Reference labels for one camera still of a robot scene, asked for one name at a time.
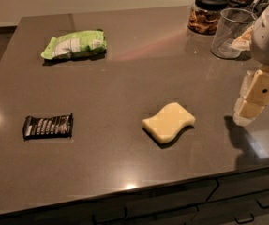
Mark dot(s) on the black drawer handle left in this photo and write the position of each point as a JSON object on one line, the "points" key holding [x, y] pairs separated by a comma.
{"points": [[109, 215]]}

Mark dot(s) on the dark drawer front middle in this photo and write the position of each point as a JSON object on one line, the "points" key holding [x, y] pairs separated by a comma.
{"points": [[172, 204]]}

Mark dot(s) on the green rice chip bag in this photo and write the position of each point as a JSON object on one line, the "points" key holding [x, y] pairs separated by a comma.
{"points": [[76, 45]]}

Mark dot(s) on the clear plastic cup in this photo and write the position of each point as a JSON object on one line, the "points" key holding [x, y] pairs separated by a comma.
{"points": [[232, 24]]}

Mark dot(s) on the glass jar with black lid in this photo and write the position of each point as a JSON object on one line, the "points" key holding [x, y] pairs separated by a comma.
{"points": [[204, 16]]}

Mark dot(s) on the black drawer handle lower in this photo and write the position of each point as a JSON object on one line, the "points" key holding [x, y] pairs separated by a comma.
{"points": [[244, 220]]}

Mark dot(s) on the dark drawer front right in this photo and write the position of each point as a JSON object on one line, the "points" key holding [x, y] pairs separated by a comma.
{"points": [[236, 196]]}

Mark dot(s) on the yellow sponge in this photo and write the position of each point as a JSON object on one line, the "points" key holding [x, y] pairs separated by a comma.
{"points": [[168, 122]]}

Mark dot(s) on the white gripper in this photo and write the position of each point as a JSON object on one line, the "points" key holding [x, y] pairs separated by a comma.
{"points": [[254, 95]]}

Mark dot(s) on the dark drawer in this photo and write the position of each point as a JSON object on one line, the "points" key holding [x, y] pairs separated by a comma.
{"points": [[236, 196], [172, 204]]}

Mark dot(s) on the black snack bar wrapper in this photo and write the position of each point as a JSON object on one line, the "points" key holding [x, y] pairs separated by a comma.
{"points": [[47, 127]]}

